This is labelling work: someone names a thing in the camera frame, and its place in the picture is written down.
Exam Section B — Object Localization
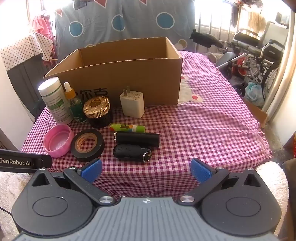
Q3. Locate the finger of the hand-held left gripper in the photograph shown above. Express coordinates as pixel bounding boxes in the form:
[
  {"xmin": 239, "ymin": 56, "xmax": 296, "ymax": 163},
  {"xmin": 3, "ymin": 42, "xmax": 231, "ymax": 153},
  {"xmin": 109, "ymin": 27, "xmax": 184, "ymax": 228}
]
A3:
[{"xmin": 0, "ymin": 149, "xmax": 53, "ymax": 173}]

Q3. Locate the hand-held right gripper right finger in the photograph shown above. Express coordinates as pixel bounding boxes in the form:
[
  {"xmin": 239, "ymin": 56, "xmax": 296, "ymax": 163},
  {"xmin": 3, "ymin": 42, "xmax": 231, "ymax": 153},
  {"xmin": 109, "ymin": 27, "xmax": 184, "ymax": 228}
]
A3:
[{"xmin": 177, "ymin": 158, "xmax": 264, "ymax": 206}]

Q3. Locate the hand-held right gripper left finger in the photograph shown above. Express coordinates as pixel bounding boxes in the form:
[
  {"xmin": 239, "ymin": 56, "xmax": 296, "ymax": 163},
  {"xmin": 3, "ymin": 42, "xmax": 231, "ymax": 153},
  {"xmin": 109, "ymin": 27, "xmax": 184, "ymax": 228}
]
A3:
[{"xmin": 30, "ymin": 158, "xmax": 117, "ymax": 207}]

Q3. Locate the black tape roll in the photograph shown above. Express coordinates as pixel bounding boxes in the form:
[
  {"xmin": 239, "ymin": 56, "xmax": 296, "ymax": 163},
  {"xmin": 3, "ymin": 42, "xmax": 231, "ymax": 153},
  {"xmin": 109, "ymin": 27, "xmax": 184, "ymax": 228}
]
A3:
[{"xmin": 70, "ymin": 129, "xmax": 105, "ymax": 163}]

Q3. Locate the pink plastic lid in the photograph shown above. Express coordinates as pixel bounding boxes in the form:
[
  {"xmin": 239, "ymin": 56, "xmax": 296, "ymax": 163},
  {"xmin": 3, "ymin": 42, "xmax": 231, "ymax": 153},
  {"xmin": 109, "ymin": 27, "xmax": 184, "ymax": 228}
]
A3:
[{"xmin": 43, "ymin": 124, "xmax": 75, "ymax": 158}]

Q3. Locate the black key fob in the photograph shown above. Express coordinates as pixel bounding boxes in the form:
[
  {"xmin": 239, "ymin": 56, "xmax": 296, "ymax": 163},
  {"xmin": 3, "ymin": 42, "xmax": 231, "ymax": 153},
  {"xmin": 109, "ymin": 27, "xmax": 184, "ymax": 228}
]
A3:
[{"xmin": 112, "ymin": 144, "xmax": 152, "ymax": 163}]

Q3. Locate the black cylinder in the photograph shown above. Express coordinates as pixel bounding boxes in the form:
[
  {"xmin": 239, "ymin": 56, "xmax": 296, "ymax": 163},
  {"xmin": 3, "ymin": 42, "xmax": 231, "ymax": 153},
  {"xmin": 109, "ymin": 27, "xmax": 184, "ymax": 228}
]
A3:
[{"xmin": 113, "ymin": 131, "xmax": 160, "ymax": 147}]

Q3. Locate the gold-lid black jar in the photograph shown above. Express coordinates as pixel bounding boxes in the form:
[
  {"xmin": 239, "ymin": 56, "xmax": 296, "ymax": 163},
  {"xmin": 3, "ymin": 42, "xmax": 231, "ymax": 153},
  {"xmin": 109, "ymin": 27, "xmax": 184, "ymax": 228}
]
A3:
[{"xmin": 83, "ymin": 96, "xmax": 111, "ymax": 128}]

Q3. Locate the white plug charger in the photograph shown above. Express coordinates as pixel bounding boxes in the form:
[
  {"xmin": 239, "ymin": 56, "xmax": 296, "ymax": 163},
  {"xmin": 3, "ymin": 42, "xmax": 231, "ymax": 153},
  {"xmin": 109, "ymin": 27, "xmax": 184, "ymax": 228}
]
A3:
[{"xmin": 119, "ymin": 86, "xmax": 145, "ymax": 118}]

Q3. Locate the brown cardboard box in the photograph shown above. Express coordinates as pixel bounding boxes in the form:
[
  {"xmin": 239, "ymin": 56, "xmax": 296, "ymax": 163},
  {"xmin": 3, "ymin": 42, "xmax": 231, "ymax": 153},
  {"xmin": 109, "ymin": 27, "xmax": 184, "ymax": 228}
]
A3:
[{"xmin": 43, "ymin": 37, "xmax": 183, "ymax": 109}]

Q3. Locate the red checked tablecloth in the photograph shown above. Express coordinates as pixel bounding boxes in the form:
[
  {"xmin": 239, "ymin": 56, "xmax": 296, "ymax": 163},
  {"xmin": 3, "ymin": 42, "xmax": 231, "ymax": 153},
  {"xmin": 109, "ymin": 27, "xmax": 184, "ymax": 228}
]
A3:
[{"xmin": 21, "ymin": 50, "xmax": 273, "ymax": 201}]

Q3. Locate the white furniture panel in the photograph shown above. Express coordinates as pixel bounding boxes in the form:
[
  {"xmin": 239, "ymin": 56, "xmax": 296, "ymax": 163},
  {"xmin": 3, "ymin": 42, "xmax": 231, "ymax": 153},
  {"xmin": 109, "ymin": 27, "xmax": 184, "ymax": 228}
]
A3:
[{"xmin": 0, "ymin": 56, "xmax": 36, "ymax": 153}]

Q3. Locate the green dropper bottle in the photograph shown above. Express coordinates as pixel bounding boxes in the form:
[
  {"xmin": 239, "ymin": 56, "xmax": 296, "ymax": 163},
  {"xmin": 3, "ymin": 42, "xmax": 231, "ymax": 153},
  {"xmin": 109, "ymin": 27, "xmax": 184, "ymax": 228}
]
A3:
[{"xmin": 64, "ymin": 82, "xmax": 87, "ymax": 123}]

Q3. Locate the white plastic bottle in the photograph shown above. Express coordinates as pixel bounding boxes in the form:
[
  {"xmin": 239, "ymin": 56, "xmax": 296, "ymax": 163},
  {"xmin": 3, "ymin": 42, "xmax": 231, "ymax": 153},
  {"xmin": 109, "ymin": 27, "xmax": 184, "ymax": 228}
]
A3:
[{"xmin": 38, "ymin": 77, "xmax": 74, "ymax": 124}]

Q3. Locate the dark grey cabinet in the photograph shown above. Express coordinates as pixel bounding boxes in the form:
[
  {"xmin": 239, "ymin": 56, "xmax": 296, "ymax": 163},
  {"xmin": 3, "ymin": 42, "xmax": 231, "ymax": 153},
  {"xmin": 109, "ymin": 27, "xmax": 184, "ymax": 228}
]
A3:
[{"xmin": 7, "ymin": 61, "xmax": 48, "ymax": 119}]

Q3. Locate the white fluffy rug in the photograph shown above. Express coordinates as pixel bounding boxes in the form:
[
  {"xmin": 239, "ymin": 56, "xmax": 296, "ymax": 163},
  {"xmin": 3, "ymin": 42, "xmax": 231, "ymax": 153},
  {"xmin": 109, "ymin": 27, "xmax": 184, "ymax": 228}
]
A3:
[{"xmin": 254, "ymin": 161, "xmax": 290, "ymax": 234}]

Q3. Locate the flat cardboard piece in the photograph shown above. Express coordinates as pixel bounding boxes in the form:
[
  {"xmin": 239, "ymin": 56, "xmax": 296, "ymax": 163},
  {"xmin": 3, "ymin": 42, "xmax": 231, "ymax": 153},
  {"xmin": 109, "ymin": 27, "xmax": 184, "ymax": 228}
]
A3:
[{"xmin": 242, "ymin": 97, "xmax": 269, "ymax": 128}]

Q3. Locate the blue plastic bag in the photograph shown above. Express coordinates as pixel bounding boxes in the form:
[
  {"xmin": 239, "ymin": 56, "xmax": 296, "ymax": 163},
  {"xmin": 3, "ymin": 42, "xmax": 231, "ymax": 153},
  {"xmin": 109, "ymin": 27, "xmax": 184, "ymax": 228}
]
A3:
[{"xmin": 245, "ymin": 82, "xmax": 264, "ymax": 107}]

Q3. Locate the white dotted cloth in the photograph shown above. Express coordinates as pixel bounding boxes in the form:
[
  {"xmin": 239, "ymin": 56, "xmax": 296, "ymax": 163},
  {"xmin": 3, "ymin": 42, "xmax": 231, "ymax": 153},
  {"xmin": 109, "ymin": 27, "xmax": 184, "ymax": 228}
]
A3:
[{"xmin": 0, "ymin": 32, "xmax": 55, "ymax": 71}]

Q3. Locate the wheelchair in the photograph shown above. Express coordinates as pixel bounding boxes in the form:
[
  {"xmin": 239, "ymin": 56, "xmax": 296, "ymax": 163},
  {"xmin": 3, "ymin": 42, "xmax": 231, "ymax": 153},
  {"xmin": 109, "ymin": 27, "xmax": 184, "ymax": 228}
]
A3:
[{"xmin": 222, "ymin": 11, "xmax": 290, "ymax": 98}]

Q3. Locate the black padded seat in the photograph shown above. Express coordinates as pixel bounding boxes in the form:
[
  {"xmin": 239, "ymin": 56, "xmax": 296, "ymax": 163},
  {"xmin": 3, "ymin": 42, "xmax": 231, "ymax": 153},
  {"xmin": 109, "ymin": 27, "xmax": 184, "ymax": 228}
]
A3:
[{"xmin": 190, "ymin": 29, "xmax": 223, "ymax": 48}]

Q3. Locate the pink garment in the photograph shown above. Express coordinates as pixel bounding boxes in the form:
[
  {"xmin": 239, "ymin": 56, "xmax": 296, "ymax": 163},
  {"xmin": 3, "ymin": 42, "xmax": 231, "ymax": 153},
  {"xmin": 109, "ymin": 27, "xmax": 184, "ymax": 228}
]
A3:
[{"xmin": 31, "ymin": 14, "xmax": 57, "ymax": 62}]

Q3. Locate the beige hanging garment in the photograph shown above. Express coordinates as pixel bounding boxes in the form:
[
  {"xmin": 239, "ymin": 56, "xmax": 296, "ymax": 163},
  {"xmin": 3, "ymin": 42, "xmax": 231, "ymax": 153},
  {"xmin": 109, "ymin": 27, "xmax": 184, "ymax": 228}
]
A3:
[{"xmin": 248, "ymin": 10, "xmax": 267, "ymax": 32}]

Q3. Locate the blue printed curtain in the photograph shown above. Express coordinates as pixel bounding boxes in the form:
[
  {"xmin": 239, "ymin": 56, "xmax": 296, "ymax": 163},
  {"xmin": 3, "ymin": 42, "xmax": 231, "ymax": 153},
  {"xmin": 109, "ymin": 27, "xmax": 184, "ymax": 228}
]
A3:
[{"xmin": 54, "ymin": 0, "xmax": 196, "ymax": 63}]

